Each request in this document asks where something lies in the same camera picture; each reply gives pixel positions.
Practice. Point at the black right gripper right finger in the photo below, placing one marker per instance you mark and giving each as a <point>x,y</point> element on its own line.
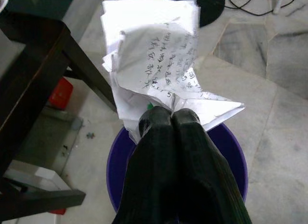
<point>202,180</point>

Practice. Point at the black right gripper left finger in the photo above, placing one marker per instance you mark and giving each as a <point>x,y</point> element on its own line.
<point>154,176</point>

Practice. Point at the handwritten white paper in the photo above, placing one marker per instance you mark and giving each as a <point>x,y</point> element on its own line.
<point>149,53</point>

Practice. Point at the purple plastic bucket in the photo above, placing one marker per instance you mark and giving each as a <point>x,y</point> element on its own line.
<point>225,143</point>

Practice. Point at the white flat box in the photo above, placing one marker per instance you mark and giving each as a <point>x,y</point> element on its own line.
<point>41,179</point>

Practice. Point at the red plastic box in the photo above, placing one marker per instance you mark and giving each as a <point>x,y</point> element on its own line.
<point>61,93</point>

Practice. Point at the dark wooden table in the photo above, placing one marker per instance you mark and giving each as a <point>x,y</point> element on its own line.
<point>24,65</point>

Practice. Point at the black round stand base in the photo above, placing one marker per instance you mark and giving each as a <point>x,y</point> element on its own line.
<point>209,7</point>

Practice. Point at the white tube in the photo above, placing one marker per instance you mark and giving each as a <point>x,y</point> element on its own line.
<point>278,3</point>

